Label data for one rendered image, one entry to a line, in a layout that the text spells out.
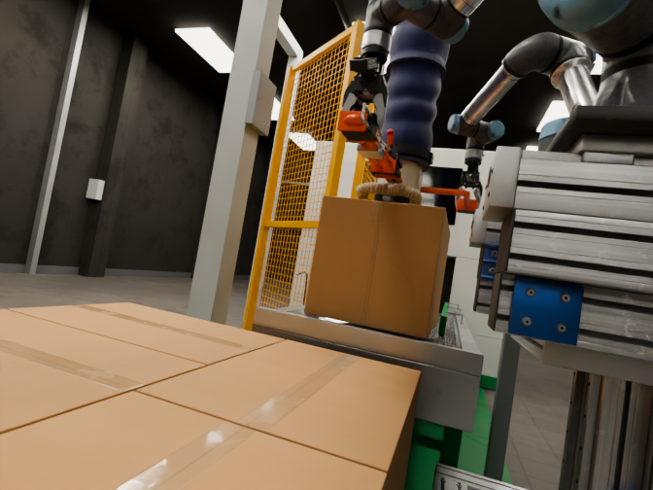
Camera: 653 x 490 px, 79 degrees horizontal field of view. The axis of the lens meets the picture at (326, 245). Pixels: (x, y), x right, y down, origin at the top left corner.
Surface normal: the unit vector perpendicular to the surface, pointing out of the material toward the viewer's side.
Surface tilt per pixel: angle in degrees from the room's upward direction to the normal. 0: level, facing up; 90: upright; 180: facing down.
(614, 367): 90
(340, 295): 90
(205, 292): 90
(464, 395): 90
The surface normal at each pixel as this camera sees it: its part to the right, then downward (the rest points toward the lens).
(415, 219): -0.32, -0.11
